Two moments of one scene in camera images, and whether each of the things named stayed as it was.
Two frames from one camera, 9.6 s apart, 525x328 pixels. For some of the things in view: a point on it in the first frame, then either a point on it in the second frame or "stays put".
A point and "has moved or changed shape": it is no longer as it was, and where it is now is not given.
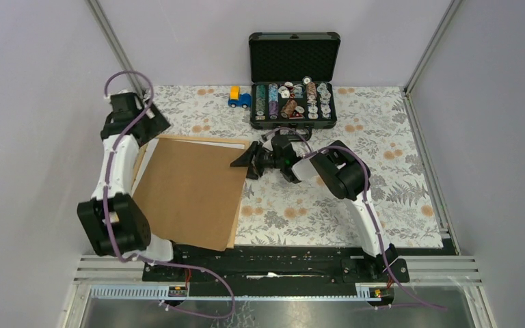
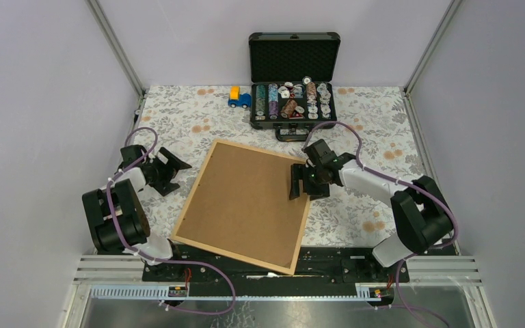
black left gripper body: x=154 y=126 -> x=159 y=171
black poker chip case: x=292 y=81 stays put
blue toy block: x=245 y=101 stays put
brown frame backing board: x=189 y=192 has moved or changed shape
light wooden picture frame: x=234 y=230 -> x=260 y=152
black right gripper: x=253 y=170 -> x=299 y=171
